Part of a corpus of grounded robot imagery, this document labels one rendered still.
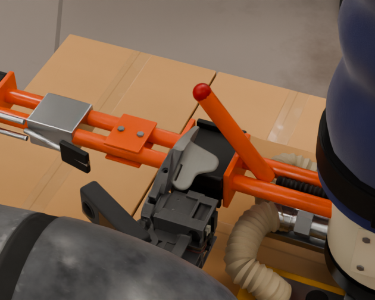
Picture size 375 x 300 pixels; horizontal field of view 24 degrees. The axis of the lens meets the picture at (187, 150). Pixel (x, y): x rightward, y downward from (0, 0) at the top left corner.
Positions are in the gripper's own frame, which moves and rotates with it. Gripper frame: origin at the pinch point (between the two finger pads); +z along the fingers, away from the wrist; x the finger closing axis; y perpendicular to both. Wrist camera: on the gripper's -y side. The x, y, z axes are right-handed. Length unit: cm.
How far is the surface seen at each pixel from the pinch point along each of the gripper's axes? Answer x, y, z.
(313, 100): -53, 0, 77
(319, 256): -12.8, 18.7, 0.8
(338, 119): 19.0, 19.3, -6.8
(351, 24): 30.2, 18.8, -5.7
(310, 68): -107, -17, 154
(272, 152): -12.8, 6.6, 17.5
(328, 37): -107, -16, 174
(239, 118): -53, -14, 65
